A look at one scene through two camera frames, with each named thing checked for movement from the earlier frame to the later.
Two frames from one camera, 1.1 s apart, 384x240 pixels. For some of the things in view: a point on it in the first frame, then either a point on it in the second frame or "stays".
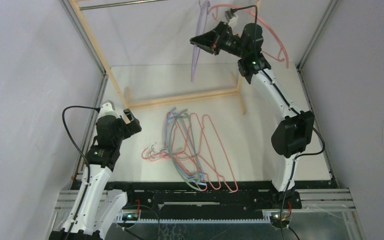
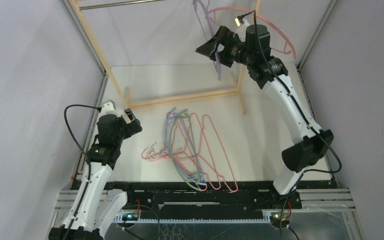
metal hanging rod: (84, 8) stays
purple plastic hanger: (204, 8) → (216, 60)
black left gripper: (131, 128) stays
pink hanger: (213, 11) → (268, 21)
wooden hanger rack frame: (235, 91) stays
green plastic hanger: (171, 152) stays
